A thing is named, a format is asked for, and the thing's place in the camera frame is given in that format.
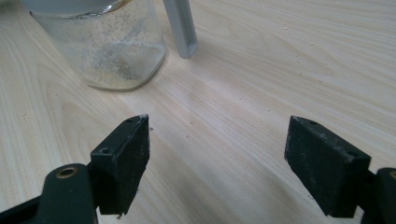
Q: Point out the clear jar with white lid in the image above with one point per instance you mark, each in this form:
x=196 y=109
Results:
x=109 y=46

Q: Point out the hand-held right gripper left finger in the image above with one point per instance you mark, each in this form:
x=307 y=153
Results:
x=121 y=168

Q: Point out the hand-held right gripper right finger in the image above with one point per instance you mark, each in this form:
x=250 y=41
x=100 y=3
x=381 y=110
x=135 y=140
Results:
x=327 y=168

